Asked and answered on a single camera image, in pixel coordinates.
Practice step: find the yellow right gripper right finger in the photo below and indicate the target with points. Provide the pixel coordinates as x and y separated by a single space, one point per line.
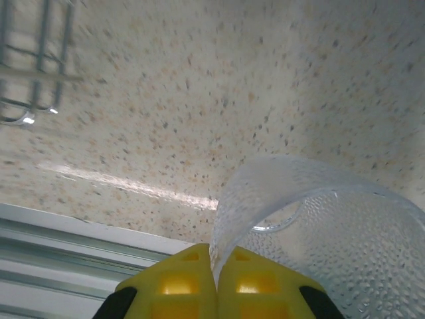
265 285

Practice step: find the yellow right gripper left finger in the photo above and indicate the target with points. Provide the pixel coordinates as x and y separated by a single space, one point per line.
166 285

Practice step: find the clear dimpled plastic cup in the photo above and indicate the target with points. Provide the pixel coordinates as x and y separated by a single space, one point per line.
348 252

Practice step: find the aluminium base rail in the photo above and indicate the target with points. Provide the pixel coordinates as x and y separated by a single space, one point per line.
66 246

